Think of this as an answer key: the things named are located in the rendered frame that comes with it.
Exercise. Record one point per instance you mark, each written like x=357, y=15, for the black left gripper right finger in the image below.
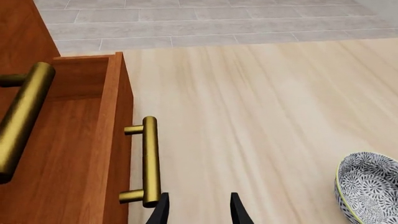
x=240, y=213

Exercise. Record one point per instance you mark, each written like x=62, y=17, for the black and white patterned bowl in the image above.
x=368, y=186

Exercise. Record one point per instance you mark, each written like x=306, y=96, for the wooden cabinet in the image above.
x=21, y=30

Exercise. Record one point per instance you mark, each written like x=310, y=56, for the open wooden drawer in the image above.
x=71, y=151

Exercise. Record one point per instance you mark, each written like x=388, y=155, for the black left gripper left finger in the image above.
x=161, y=212

